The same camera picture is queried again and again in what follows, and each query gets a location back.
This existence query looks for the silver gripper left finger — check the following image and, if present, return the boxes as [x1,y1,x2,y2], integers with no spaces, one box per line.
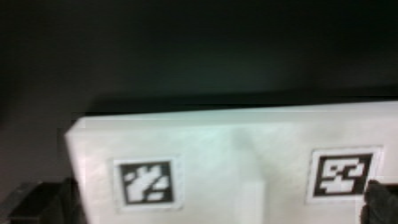
[0,178,86,224]

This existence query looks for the white cabinet door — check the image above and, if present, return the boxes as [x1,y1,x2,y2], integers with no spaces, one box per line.
[65,101,398,224]

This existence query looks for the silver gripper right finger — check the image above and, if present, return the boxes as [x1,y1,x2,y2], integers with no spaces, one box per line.
[360,180,398,224]

